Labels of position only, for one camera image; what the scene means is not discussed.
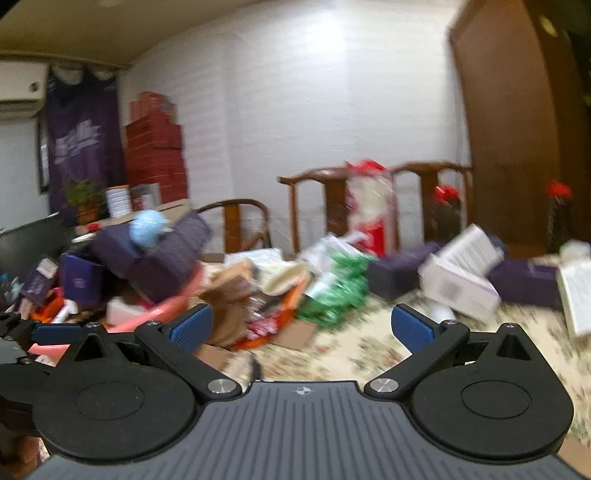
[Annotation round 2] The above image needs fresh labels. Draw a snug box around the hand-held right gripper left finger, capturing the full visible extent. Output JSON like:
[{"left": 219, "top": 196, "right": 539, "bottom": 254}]
[{"left": 55, "top": 304, "right": 243, "bottom": 402}]

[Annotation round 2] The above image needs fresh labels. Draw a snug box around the white plastic bag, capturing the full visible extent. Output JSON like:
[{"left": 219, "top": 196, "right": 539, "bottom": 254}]
[{"left": 300, "top": 233, "right": 363, "bottom": 273}]

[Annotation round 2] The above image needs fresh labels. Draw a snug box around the blue gift box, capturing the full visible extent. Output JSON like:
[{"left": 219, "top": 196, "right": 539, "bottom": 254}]
[{"left": 59, "top": 253, "right": 105, "bottom": 308}]

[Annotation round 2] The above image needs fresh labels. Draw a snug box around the white air conditioner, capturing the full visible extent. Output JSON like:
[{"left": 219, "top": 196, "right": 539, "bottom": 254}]
[{"left": 0, "top": 61, "right": 50, "bottom": 121}]

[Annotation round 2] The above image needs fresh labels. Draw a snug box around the dark framed picture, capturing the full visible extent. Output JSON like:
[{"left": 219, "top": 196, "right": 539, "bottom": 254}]
[{"left": 37, "top": 115, "right": 51, "bottom": 195}]

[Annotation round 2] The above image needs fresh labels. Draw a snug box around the bag of paper cups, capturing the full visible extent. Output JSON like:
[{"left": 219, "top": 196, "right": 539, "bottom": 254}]
[{"left": 345, "top": 159, "right": 394, "bottom": 258}]

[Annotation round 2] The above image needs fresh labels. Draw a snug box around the white printed box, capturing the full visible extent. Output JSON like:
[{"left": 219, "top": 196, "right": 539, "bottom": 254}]
[
  {"left": 555, "top": 260, "right": 591, "bottom": 341},
  {"left": 438, "top": 224, "right": 505, "bottom": 279}
]

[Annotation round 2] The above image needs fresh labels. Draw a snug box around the small purple box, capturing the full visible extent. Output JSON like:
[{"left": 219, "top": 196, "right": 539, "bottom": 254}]
[{"left": 368, "top": 244, "right": 441, "bottom": 302}]

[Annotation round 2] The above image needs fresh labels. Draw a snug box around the floral cloth covered desktop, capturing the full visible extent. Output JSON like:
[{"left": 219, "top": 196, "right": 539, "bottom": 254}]
[{"left": 198, "top": 251, "right": 591, "bottom": 446}]

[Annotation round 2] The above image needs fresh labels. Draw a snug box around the white and red carton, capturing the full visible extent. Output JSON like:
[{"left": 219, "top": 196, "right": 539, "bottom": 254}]
[{"left": 130, "top": 183, "right": 162, "bottom": 212}]

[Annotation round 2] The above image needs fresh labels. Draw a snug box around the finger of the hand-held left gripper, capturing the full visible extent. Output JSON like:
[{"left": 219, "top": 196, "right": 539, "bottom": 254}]
[{"left": 0, "top": 315, "right": 86, "bottom": 344}]

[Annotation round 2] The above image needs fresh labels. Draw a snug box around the round-back wooden chair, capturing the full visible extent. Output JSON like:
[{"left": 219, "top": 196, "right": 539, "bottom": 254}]
[{"left": 196, "top": 198, "right": 273, "bottom": 256}]

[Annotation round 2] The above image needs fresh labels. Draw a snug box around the red and white foil wrapper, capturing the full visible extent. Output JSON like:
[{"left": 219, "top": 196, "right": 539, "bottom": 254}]
[{"left": 246, "top": 318, "right": 284, "bottom": 343}]

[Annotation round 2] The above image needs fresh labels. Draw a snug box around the white paper cup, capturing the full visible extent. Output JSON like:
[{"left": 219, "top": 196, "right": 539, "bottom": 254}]
[{"left": 264, "top": 263, "right": 310, "bottom": 297}]

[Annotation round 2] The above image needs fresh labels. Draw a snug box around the pink plastic basin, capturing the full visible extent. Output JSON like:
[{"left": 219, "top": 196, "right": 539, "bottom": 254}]
[{"left": 105, "top": 265, "right": 204, "bottom": 334}]

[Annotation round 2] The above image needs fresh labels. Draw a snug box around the light blue toy figure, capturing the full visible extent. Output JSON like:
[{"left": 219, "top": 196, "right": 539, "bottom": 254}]
[{"left": 129, "top": 209, "right": 172, "bottom": 254}]

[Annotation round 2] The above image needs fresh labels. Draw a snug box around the cream cabinet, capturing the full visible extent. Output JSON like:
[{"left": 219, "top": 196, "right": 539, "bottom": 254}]
[{"left": 71, "top": 198, "right": 197, "bottom": 243}]

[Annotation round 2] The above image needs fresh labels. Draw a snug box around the purple hanging banner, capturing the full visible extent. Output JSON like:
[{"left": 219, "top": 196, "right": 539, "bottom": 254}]
[{"left": 45, "top": 65, "right": 126, "bottom": 215}]

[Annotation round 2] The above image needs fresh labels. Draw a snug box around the stack of red boxes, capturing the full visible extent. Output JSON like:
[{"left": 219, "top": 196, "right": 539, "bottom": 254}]
[{"left": 124, "top": 91, "right": 190, "bottom": 204}]

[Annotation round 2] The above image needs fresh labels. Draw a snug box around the white box with purple edge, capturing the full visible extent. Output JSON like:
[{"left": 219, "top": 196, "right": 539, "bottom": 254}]
[{"left": 418, "top": 255, "right": 502, "bottom": 324}]

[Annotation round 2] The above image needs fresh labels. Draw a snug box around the flat cardboard piece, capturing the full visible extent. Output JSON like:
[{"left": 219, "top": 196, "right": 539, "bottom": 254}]
[{"left": 276, "top": 320, "right": 318, "bottom": 350}]

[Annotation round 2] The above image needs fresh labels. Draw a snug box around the green foil packet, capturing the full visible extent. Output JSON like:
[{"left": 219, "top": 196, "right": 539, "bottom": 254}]
[{"left": 298, "top": 251, "right": 370, "bottom": 329}]

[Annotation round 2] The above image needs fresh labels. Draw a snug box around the long purple box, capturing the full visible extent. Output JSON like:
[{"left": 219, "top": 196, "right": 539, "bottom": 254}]
[{"left": 488, "top": 257, "right": 563, "bottom": 309}]

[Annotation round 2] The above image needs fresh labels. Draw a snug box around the straight wooden chair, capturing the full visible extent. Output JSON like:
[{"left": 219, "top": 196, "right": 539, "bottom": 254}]
[
  {"left": 392, "top": 161, "right": 474, "bottom": 245},
  {"left": 277, "top": 166, "right": 393, "bottom": 260}
]

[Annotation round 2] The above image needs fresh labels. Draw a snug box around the black cabinet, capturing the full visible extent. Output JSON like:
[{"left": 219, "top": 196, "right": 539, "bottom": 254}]
[{"left": 0, "top": 213, "right": 70, "bottom": 278}]

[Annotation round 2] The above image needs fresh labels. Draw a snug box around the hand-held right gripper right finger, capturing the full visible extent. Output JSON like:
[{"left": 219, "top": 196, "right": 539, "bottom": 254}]
[{"left": 365, "top": 304, "right": 551, "bottom": 398}]

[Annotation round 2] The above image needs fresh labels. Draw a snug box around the small potted plant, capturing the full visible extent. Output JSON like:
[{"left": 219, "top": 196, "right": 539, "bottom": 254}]
[{"left": 64, "top": 179, "right": 106, "bottom": 228}]

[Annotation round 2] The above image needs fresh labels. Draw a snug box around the dark bottle with red cap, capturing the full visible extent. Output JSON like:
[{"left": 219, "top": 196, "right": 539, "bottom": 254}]
[
  {"left": 546, "top": 181, "right": 574, "bottom": 254},
  {"left": 433, "top": 185, "right": 464, "bottom": 244}
]

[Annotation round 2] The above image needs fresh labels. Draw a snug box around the dark purple box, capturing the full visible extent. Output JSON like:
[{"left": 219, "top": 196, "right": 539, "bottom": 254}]
[
  {"left": 91, "top": 225, "right": 153, "bottom": 278},
  {"left": 131, "top": 213, "right": 213, "bottom": 302}
]

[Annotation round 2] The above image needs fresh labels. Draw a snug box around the brown wooden door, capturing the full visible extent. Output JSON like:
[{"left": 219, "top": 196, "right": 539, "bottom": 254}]
[{"left": 449, "top": 0, "right": 591, "bottom": 259}]

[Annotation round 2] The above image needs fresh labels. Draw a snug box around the crumpled brown paper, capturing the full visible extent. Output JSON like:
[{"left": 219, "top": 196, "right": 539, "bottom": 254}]
[{"left": 201, "top": 258, "right": 259, "bottom": 348}]

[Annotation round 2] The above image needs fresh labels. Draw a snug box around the white canister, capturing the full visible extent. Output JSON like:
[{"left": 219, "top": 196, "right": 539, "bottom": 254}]
[{"left": 105, "top": 184, "right": 132, "bottom": 219}]

